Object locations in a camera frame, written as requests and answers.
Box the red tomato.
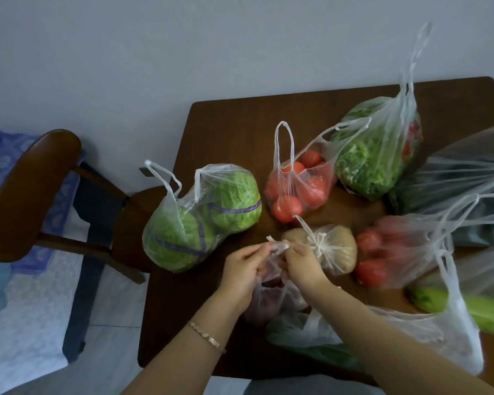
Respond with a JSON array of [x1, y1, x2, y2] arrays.
[[356, 228, 383, 256], [265, 175, 282, 202], [298, 175, 330, 208], [271, 196, 304, 224], [355, 259, 388, 287], [300, 149, 324, 169], [281, 161, 306, 177]]

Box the person's left forearm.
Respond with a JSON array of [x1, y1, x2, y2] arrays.
[[121, 294, 248, 395]]

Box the person's right forearm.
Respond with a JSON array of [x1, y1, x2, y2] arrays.
[[308, 284, 494, 395]]

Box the light green gourd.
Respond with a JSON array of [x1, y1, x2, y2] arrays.
[[409, 286, 494, 340]]

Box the small clear bag of tomatoes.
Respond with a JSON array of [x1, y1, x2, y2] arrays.
[[265, 121, 371, 225]]

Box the purple onions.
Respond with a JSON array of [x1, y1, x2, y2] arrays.
[[245, 277, 291, 326]]

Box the knotted clear bag of potatoes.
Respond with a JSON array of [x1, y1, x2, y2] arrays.
[[281, 215, 359, 277]]

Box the blue white patterned bedcover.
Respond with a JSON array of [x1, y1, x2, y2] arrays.
[[0, 129, 92, 386]]

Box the person's right hand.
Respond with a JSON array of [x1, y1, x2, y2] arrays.
[[277, 242, 337, 303]]

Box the dark green leafy vegetables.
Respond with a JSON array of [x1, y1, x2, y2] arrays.
[[391, 160, 494, 248]]

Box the brown potato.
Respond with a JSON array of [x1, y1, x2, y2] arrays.
[[319, 226, 358, 275], [282, 228, 318, 248]]

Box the green leaf lettuce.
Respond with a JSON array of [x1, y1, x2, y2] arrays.
[[333, 100, 421, 201]]

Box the brown wooden chair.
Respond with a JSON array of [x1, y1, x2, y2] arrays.
[[0, 129, 170, 285]]

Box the green cabbage with purple band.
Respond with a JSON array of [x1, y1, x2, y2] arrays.
[[208, 170, 262, 234], [143, 205, 217, 273]]

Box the large bag of dark greens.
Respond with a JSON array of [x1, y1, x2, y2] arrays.
[[388, 120, 494, 248]]

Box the clear plastic bag of cabbages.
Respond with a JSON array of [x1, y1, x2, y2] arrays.
[[142, 160, 263, 273]]

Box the clear plastic bag of onions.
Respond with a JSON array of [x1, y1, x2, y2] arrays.
[[242, 236, 310, 327]]

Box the person's left hand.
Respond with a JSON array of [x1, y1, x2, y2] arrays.
[[216, 242, 290, 316]]

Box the thin gold bracelet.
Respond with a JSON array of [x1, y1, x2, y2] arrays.
[[188, 321, 226, 352]]

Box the clear bag with green gourd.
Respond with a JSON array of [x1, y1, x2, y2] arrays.
[[408, 242, 494, 341]]

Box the wide clear bag of tomatoes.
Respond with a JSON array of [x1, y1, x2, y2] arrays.
[[353, 193, 494, 290]]

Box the clear plastic bag of lettuce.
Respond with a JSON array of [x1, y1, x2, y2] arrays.
[[330, 21, 433, 202]]

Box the red vegetable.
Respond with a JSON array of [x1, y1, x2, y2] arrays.
[[401, 121, 421, 162]]

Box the green vegetable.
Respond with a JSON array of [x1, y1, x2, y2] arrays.
[[267, 321, 369, 373]]

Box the clear bag with green vegetable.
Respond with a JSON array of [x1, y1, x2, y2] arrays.
[[265, 250, 485, 376]]

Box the dark blue mattress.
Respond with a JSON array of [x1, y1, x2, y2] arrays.
[[62, 160, 130, 363]]

